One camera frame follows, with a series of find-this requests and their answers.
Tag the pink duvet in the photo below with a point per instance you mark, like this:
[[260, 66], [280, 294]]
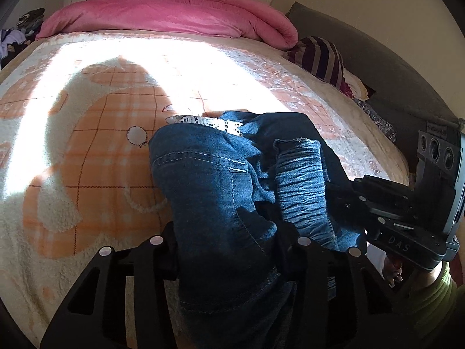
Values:
[[163, 14]]

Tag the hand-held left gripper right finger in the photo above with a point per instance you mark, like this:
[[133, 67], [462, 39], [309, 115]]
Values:
[[290, 261]]

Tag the floral patterned cloth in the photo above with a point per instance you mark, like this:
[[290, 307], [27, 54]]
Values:
[[377, 120]]

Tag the grey padded headboard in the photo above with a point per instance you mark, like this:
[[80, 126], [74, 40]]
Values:
[[399, 80]]

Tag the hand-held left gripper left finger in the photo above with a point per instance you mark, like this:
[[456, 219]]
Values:
[[165, 258]]

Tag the blue denim jeans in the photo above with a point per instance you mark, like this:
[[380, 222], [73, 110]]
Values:
[[218, 189]]

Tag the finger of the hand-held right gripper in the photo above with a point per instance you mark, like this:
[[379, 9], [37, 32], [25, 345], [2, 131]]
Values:
[[345, 201]]

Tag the pile of clothes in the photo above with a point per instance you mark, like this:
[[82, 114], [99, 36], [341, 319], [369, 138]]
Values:
[[21, 29]]

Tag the striped purple pillow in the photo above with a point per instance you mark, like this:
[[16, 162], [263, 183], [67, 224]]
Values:
[[321, 60]]

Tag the white and maroon cloth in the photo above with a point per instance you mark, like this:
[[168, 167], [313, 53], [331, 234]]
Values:
[[358, 85]]

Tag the person's right hand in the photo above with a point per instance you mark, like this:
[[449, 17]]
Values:
[[394, 272]]

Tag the peach and white fleece blanket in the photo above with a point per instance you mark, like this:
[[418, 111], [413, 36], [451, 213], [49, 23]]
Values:
[[90, 145]]

